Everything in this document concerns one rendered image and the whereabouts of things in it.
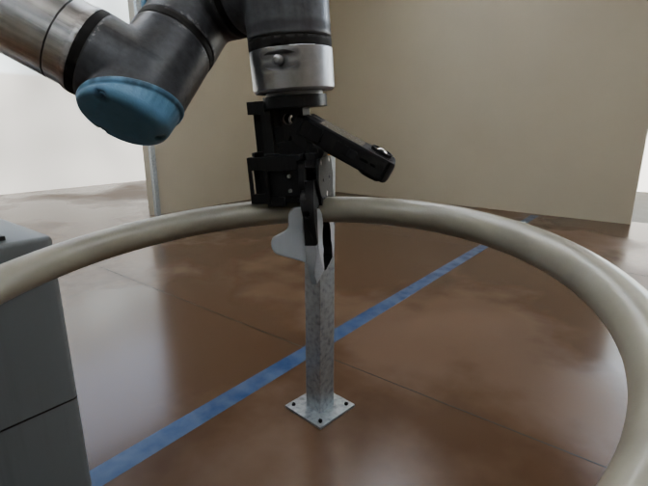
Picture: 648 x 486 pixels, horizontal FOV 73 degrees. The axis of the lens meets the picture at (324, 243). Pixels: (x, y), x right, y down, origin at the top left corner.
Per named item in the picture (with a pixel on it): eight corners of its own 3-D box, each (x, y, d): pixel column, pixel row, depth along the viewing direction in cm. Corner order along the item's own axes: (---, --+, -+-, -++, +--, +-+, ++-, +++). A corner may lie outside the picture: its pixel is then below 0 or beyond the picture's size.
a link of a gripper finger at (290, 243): (277, 283, 53) (275, 206, 53) (325, 283, 52) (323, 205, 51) (268, 287, 50) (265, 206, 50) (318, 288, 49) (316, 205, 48)
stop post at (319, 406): (355, 406, 178) (361, 128, 151) (320, 430, 164) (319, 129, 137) (319, 387, 192) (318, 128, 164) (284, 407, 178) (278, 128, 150)
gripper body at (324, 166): (273, 198, 57) (263, 100, 54) (338, 196, 55) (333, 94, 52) (251, 210, 50) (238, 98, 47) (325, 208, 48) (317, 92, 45)
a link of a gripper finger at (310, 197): (310, 243, 52) (308, 169, 51) (324, 243, 52) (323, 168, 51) (298, 247, 48) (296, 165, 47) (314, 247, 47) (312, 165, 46)
